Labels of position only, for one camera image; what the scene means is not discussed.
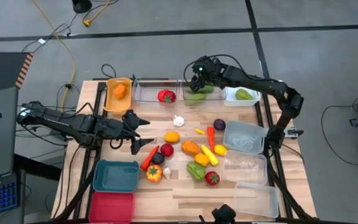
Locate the frosted clear plastic bin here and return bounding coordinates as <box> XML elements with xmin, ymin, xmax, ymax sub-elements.
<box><xmin>233</xmin><ymin>181</ymin><xmax>280</xmax><ymax>219</ymax></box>
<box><xmin>222</xmin><ymin>150</ymin><xmax>269</xmax><ymax>187</ymax></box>

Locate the orange fruit in bin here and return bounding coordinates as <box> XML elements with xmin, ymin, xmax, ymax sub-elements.
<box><xmin>112</xmin><ymin>83</ymin><xmax>128</xmax><ymax>100</ymax></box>

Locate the dark purple plum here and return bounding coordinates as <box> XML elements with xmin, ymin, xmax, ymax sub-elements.
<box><xmin>213</xmin><ymin>118</ymin><xmax>227</xmax><ymax>131</ymax></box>
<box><xmin>151</xmin><ymin>152</ymin><xmax>166</xmax><ymax>166</ymax></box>

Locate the teal plastic basket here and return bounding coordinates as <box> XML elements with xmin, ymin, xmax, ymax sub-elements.
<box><xmin>91</xmin><ymin>159</ymin><xmax>141</xmax><ymax>194</ymax></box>

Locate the orange red mango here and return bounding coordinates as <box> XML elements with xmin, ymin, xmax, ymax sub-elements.
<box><xmin>180</xmin><ymin>140</ymin><xmax>201</xmax><ymax>156</ymax></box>

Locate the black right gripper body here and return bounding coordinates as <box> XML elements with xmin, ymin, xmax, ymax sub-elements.
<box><xmin>191</xmin><ymin>55</ymin><xmax>227</xmax><ymax>85</ymax></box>

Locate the black aluminium table frame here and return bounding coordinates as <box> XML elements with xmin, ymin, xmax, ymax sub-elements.
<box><xmin>51</xmin><ymin>77</ymin><xmax>318</xmax><ymax>224</ymax></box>

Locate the green bell pepper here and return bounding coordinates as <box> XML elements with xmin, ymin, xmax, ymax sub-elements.
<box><xmin>186</xmin><ymin>161</ymin><xmax>207</xmax><ymax>182</ymax></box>

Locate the large orange tomato toy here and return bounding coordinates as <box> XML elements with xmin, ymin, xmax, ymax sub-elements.
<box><xmin>145</xmin><ymin>164</ymin><xmax>164</xmax><ymax>184</ymax></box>

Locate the clear rigid plastic bin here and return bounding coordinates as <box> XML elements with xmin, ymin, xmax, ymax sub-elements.
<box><xmin>133</xmin><ymin>79</ymin><xmax>181</xmax><ymax>104</ymax></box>
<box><xmin>181</xmin><ymin>79</ymin><xmax>227</xmax><ymax>102</ymax></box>

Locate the black round stand base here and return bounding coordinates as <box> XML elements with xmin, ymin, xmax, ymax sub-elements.
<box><xmin>71</xmin><ymin>0</ymin><xmax>93</xmax><ymax>14</ymax></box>

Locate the yellow lemon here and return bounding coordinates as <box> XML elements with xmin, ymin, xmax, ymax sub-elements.
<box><xmin>213</xmin><ymin>144</ymin><xmax>228</xmax><ymax>157</ymax></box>

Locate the red plastic basket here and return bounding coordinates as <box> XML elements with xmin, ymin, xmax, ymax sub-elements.
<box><xmin>88</xmin><ymin>191</ymin><xmax>135</xmax><ymax>224</ymax></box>

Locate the yellow banana toy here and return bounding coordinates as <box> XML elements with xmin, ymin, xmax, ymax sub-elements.
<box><xmin>200</xmin><ymin>144</ymin><xmax>220</xmax><ymax>167</ymax></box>

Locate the green pear toy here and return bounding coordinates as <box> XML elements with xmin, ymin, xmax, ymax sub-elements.
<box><xmin>234</xmin><ymin>88</ymin><xmax>255</xmax><ymax>101</ymax></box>

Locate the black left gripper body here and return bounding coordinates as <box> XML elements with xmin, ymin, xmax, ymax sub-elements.
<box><xmin>116</xmin><ymin>108</ymin><xmax>142</xmax><ymax>141</ymax></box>

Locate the red apple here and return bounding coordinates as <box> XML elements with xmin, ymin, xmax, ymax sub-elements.
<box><xmin>160</xmin><ymin>142</ymin><xmax>175</xmax><ymax>158</ymax></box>

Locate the yellow cable with plug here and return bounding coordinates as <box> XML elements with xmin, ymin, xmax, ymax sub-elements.
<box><xmin>82</xmin><ymin>0</ymin><xmax>119</xmax><ymax>27</ymax></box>

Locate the large black orange-striped mat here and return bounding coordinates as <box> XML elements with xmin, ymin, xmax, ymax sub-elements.
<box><xmin>0</xmin><ymin>51</ymin><xmax>35</xmax><ymax>95</ymax></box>

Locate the grey translucent plastic bin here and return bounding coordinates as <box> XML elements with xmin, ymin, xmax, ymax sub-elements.
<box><xmin>222</xmin><ymin>119</ymin><xmax>267</xmax><ymax>156</ymax></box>

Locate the black floor cable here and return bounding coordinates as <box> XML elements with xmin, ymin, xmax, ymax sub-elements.
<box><xmin>320</xmin><ymin>104</ymin><xmax>358</xmax><ymax>167</ymax></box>

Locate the yellow plastic basket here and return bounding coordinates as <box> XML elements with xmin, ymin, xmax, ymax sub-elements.
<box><xmin>103</xmin><ymin>77</ymin><xmax>134</xmax><ymax>115</ymax></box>

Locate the large white garlic bulb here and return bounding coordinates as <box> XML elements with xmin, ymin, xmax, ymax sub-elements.
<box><xmin>172</xmin><ymin>114</ymin><xmax>186</xmax><ymax>128</ymax></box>

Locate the small red pepper toy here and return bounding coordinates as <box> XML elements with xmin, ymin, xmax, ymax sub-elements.
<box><xmin>206</xmin><ymin>125</ymin><xmax>216</xmax><ymax>153</ymax></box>

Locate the orange fruit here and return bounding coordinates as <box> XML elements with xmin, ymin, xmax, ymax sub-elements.
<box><xmin>163</xmin><ymin>131</ymin><xmax>181</xmax><ymax>144</ymax></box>
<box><xmin>194</xmin><ymin>152</ymin><xmax>211</xmax><ymax>168</ymax></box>
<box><xmin>112</xmin><ymin>83</ymin><xmax>128</xmax><ymax>100</ymax></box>

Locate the yellow floor cable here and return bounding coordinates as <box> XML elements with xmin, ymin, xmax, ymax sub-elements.
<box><xmin>29</xmin><ymin>0</ymin><xmax>76</xmax><ymax>113</ymax></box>

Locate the black table-level camera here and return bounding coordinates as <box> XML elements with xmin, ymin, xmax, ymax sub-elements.
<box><xmin>211</xmin><ymin>203</ymin><xmax>237</xmax><ymax>224</ymax></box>

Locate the red strawberry with green top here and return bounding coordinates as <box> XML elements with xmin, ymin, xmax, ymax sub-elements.
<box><xmin>157</xmin><ymin>89</ymin><xmax>177</xmax><ymax>104</ymax></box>

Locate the green cucumber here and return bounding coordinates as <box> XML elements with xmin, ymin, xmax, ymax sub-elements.
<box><xmin>197</xmin><ymin>84</ymin><xmax>216</xmax><ymax>94</ymax></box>

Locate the white plastic bin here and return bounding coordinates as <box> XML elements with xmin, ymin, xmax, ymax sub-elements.
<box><xmin>223</xmin><ymin>86</ymin><xmax>262</xmax><ymax>108</ymax></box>

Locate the red chili pepper toy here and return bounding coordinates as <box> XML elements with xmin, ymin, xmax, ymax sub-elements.
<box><xmin>139</xmin><ymin>144</ymin><xmax>160</xmax><ymax>172</ymax></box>

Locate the red tomato with green leaves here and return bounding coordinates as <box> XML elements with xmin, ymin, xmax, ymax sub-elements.
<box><xmin>204</xmin><ymin>170</ymin><xmax>221</xmax><ymax>187</ymax></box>

